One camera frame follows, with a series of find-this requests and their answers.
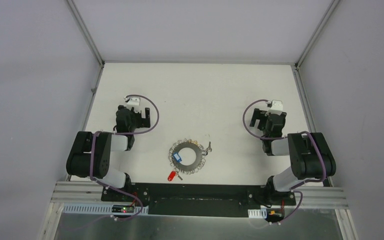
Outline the purple cable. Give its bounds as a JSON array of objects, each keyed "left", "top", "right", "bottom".
[
  {"left": 89, "top": 94, "right": 160, "bottom": 223},
  {"left": 242, "top": 98, "right": 327, "bottom": 226}
]

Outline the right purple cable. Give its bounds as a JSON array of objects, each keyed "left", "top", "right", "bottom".
[{"left": 242, "top": 98, "right": 327, "bottom": 226}]

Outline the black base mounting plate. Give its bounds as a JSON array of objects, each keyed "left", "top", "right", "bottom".
[{"left": 100, "top": 182, "right": 297, "bottom": 219}]

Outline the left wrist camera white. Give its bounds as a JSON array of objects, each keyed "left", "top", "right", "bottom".
[{"left": 124, "top": 96, "right": 141, "bottom": 109}]

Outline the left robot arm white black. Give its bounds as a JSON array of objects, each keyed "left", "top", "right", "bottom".
[{"left": 66, "top": 105, "right": 151, "bottom": 203}]

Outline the red key tag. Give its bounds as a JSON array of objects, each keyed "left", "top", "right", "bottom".
[{"left": 167, "top": 171, "right": 177, "bottom": 182}]

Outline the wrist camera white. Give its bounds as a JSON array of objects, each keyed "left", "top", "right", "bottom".
[
  {"left": 266, "top": 100, "right": 284, "bottom": 115},
  {"left": 124, "top": 96, "right": 141, "bottom": 109}
]

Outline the aluminium frame rail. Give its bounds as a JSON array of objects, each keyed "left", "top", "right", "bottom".
[{"left": 50, "top": 181, "right": 349, "bottom": 210}]

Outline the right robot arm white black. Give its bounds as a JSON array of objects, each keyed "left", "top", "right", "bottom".
[{"left": 249, "top": 108, "right": 337, "bottom": 205}]

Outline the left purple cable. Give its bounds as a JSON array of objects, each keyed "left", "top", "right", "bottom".
[{"left": 89, "top": 94, "right": 160, "bottom": 223}]

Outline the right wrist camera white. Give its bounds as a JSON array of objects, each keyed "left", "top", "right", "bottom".
[{"left": 266, "top": 100, "right": 284, "bottom": 115}]

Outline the metal disc with key rings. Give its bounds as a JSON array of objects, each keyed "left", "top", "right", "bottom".
[{"left": 168, "top": 138, "right": 207, "bottom": 175}]

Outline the blue key tag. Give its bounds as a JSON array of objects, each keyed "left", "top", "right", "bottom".
[{"left": 172, "top": 152, "right": 182, "bottom": 163}]

